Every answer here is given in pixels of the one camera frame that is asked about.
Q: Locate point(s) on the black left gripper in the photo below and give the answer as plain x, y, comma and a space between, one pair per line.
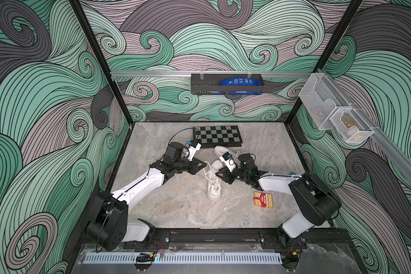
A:
193, 171

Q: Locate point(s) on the white slotted cable duct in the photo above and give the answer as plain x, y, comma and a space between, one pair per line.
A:
187, 258

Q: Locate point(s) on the clear plastic bin small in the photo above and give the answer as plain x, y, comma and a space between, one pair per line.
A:
352, 128

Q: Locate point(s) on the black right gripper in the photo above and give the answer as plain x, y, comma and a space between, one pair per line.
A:
227, 177

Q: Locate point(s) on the white knit shoe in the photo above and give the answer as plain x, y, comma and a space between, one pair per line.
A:
214, 189
221, 150

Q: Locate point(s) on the black grey chessboard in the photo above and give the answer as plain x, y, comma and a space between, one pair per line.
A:
212, 136

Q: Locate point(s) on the black corner frame post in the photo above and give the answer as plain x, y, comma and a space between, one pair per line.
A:
338, 33
87, 30

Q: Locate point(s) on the aluminium rail right wall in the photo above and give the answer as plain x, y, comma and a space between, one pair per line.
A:
387, 146

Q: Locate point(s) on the blue oval object in tray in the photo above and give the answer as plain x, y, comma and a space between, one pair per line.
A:
240, 81

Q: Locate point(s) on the aluminium rail wall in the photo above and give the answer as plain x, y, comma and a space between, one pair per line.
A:
387, 146
185, 74

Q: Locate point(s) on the clear plastic bin large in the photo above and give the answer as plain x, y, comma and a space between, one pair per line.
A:
319, 100

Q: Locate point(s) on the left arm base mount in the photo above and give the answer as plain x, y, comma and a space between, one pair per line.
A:
158, 239

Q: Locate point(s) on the black corner frame post left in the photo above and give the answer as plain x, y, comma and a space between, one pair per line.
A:
87, 30

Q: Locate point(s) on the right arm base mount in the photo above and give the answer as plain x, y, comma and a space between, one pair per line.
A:
276, 240

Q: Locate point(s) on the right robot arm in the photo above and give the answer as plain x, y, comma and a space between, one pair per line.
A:
316, 202

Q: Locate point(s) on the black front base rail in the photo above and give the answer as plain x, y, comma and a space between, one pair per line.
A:
249, 235

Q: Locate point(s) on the black corner frame post right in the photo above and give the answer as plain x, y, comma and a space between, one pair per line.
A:
338, 33

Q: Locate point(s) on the aluminium rail back wall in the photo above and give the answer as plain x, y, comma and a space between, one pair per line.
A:
185, 74

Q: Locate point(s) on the red yellow matchbox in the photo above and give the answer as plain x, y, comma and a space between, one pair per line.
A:
262, 200

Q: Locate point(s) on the black wall tray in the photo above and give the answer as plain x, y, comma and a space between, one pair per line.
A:
208, 84

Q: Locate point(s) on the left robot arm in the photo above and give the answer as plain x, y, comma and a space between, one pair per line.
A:
108, 221

